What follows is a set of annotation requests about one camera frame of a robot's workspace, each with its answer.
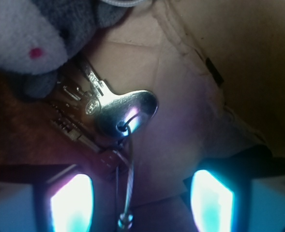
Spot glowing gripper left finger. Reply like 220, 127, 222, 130
0, 164, 94, 232

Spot grey plush donkey toy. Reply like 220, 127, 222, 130
0, 0, 139, 99

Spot silver keys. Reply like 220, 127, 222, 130
45, 54, 158, 232

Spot brown paper bag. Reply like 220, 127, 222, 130
0, 0, 285, 232

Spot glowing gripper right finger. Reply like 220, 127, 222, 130
184, 145, 285, 232

